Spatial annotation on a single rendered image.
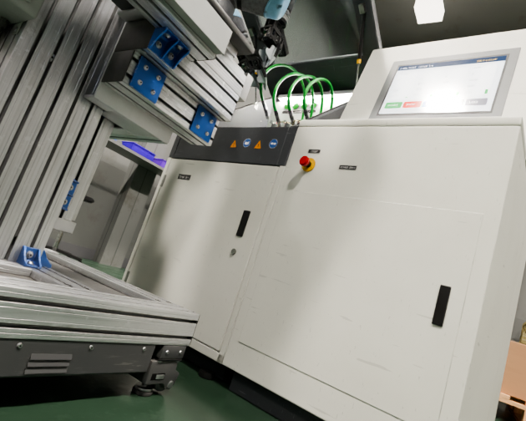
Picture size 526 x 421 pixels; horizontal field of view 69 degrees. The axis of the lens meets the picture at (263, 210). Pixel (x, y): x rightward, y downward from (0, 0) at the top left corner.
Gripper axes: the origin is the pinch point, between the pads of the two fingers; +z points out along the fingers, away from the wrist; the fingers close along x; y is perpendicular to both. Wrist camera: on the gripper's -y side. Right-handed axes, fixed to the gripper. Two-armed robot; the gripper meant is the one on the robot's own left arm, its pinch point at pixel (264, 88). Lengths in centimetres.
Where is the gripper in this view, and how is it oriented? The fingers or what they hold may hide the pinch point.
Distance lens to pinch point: 186.4
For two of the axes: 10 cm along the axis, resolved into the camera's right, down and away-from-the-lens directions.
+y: -6.3, 3.9, -6.7
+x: 6.7, -1.5, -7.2
